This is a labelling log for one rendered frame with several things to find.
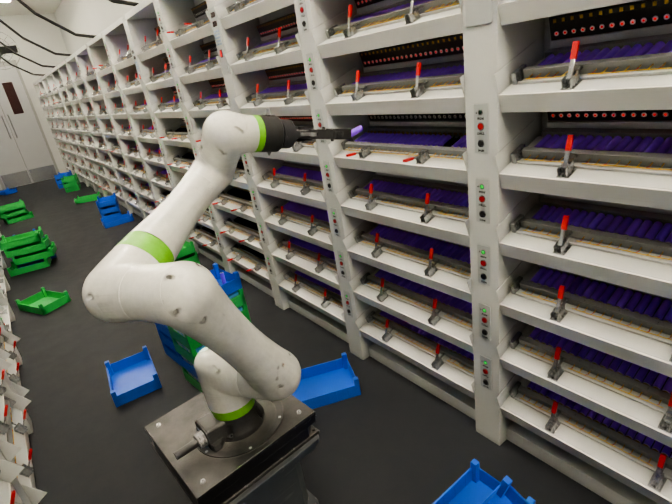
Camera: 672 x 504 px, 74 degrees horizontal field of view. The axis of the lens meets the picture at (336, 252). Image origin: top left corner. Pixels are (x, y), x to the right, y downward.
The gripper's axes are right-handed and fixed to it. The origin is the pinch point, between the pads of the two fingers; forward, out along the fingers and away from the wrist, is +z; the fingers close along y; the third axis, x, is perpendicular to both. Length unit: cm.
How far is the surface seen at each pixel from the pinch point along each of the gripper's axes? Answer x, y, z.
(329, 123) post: -3.0, 30.4, 19.2
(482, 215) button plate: 20.6, -35.2, 22.7
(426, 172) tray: 10.8, -14.9, 22.0
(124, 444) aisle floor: 120, 62, -57
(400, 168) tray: 10.5, -4.2, 21.8
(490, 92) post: -10.5, -37.6, 17.0
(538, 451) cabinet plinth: 96, -51, 43
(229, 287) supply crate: 66, 66, -7
